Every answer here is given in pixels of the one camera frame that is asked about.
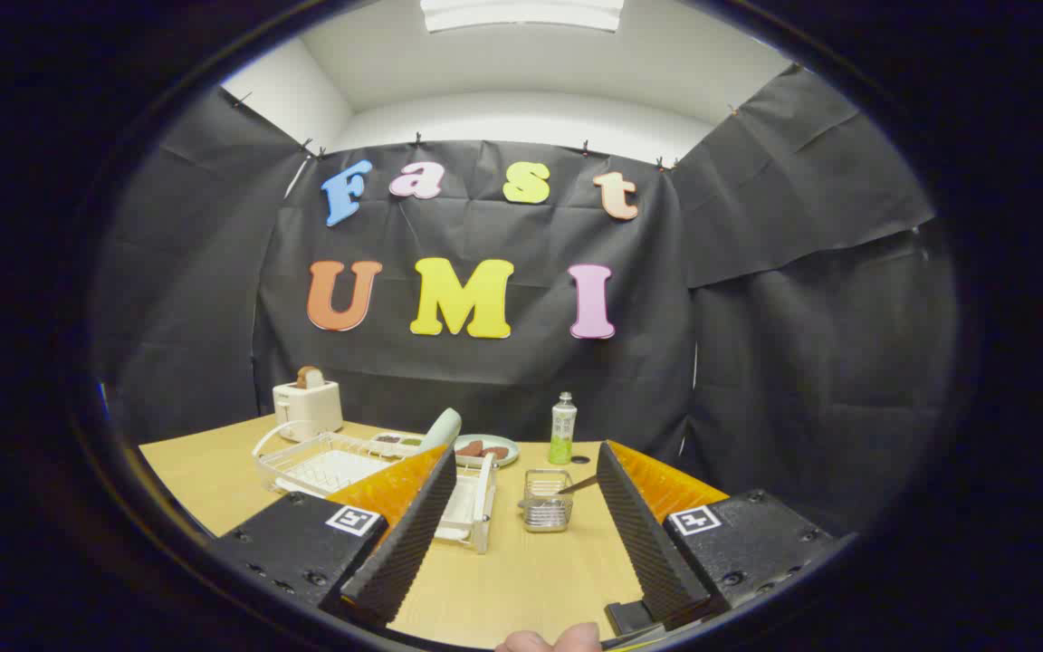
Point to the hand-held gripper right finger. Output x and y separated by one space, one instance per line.
648 543

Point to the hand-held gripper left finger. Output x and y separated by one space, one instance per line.
404 552

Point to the pale green plate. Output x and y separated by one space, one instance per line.
444 427

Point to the pale green serving dish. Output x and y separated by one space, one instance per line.
511 451

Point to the white divided condiment tray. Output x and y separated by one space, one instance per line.
378 448

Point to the white drain mat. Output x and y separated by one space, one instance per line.
331 471

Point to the brown meat patty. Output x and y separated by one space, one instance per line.
470 448
496 451

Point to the green drink bottle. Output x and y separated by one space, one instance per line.
562 435

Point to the white toaster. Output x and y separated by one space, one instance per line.
309 407

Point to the black backdrop cloth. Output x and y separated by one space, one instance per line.
485 380

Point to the brown bread slice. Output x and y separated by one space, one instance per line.
308 377

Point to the ceiling light panel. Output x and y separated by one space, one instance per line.
521 14

